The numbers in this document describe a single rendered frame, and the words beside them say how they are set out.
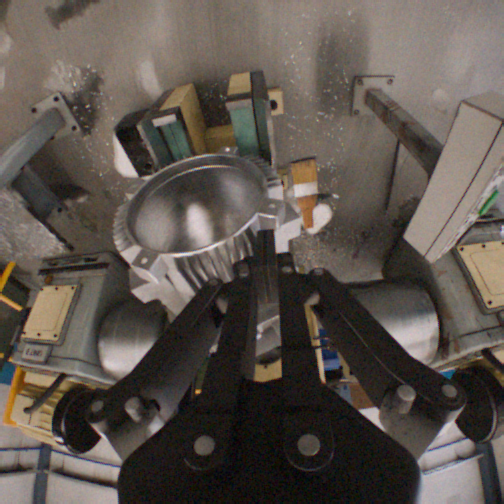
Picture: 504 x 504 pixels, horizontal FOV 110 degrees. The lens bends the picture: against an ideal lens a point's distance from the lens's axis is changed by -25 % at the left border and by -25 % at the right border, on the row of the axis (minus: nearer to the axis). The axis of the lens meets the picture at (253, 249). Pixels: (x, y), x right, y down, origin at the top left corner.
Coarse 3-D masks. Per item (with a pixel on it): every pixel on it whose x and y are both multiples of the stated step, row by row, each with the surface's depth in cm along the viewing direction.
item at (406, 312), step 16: (352, 288) 53; (368, 288) 52; (384, 288) 51; (400, 288) 49; (416, 288) 50; (368, 304) 48; (384, 304) 47; (400, 304) 46; (416, 304) 45; (432, 304) 46; (384, 320) 45; (400, 320) 45; (416, 320) 44; (432, 320) 44; (400, 336) 44; (416, 336) 43; (432, 336) 44; (416, 352) 43; (432, 352) 44
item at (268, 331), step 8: (192, 296) 26; (272, 304) 24; (264, 312) 24; (272, 312) 24; (264, 320) 23; (272, 320) 33; (264, 328) 34; (272, 328) 34; (264, 336) 34; (272, 336) 34; (280, 336) 32; (216, 344) 23; (264, 344) 33; (272, 344) 33; (280, 344) 33; (256, 352) 33
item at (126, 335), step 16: (128, 304) 60; (144, 304) 59; (112, 320) 55; (128, 320) 54; (144, 320) 54; (160, 320) 53; (112, 336) 52; (128, 336) 52; (144, 336) 51; (112, 352) 51; (128, 352) 50; (144, 352) 50; (112, 368) 51; (128, 368) 50
